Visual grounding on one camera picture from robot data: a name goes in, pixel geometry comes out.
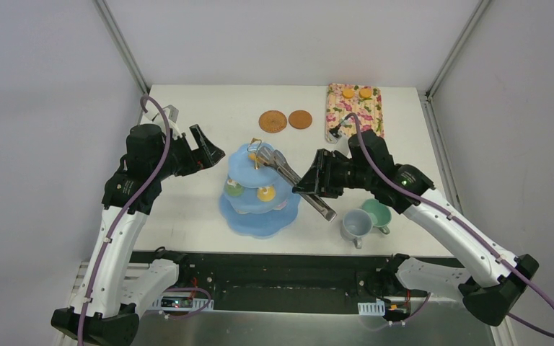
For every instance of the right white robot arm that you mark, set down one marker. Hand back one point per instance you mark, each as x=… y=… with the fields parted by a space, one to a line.
x=484 y=283

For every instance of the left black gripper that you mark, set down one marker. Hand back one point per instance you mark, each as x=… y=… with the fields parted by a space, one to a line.
x=192 y=152

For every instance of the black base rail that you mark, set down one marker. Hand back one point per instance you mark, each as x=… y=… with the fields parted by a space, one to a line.
x=282 y=283

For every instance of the green cupcake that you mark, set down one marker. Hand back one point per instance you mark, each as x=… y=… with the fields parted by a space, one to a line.
x=233 y=188

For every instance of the green ceramic cup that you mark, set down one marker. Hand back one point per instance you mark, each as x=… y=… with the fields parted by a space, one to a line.
x=379 y=213

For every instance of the smooth wooden coaster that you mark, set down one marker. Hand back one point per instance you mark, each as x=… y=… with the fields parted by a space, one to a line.
x=300 y=119

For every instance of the floral serving tray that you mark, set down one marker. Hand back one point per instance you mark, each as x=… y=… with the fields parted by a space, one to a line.
x=369 y=111

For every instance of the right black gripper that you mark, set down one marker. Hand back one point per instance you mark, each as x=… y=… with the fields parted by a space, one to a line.
x=325 y=173

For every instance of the orange round biscuit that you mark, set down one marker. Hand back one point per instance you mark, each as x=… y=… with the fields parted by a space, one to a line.
x=348 y=93
x=365 y=93

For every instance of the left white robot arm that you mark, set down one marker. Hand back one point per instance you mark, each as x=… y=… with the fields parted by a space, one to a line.
x=106 y=310

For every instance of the yellow frosted donut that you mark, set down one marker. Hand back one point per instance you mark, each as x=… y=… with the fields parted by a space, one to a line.
x=266 y=194

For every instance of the metal serving tongs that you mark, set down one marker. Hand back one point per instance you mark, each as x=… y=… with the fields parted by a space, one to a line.
x=277 y=161

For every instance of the grey-blue ceramic mug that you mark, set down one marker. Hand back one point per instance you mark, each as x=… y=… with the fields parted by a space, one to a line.
x=355 y=225

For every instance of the blue three-tier cake stand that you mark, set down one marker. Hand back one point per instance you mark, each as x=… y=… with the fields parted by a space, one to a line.
x=246 y=215

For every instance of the woven rattan coaster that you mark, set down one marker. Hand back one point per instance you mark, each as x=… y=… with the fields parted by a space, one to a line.
x=272 y=121

